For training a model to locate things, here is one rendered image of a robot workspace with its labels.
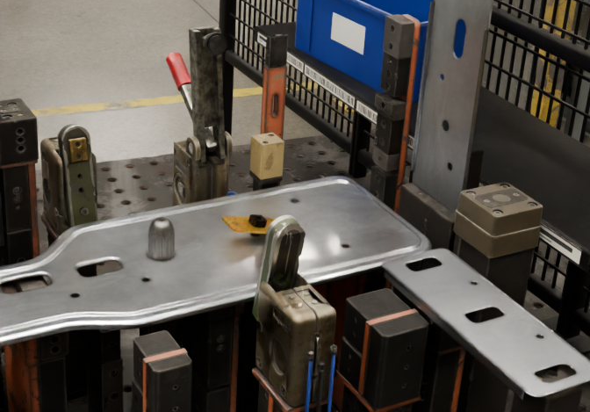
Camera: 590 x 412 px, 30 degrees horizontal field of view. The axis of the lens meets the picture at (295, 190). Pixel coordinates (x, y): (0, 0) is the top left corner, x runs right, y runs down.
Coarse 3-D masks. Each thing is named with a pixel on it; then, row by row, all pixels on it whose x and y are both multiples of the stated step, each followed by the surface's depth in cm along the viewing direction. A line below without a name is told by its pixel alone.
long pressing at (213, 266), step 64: (256, 192) 146; (320, 192) 148; (64, 256) 130; (128, 256) 130; (192, 256) 131; (256, 256) 132; (320, 256) 133; (384, 256) 134; (0, 320) 117; (64, 320) 118; (128, 320) 119
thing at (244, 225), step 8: (224, 216) 135; (232, 216) 136; (256, 216) 136; (232, 224) 134; (240, 224) 135; (248, 224) 136; (256, 224) 135; (264, 224) 136; (240, 232) 133; (248, 232) 134; (256, 232) 134; (264, 232) 135
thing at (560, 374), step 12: (540, 372) 116; (552, 372) 117; (564, 372) 116; (516, 396) 117; (528, 396) 115; (552, 396) 113; (564, 396) 113; (576, 396) 114; (516, 408) 117; (528, 408) 115; (540, 408) 114; (552, 408) 113; (564, 408) 114; (576, 408) 115
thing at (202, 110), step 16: (192, 32) 139; (208, 32) 140; (192, 48) 140; (208, 48) 137; (224, 48) 138; (192, 64) 141; (208, 64) 142; (192, 80) 142; (208, 80) 142; (192, 96) 142; (208, 96) 143; (192, 112) 143; (208, 112) 143; (224, 128) 144; (224, 144) 145
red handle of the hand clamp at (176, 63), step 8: (168, 56) 150; (176, 56) 150; (168, 64) 150; (176, 64) 149; (184, 64) 150; (176, 72) 149; (184, 72) 149; (176, 80) 148; (184, 80) 148; (184, 88) 148; (184, 96) 148; (192, 120) 147; (208, 128) 145; (208, 136) 145; (208, 144) 144; (216, 144) 145
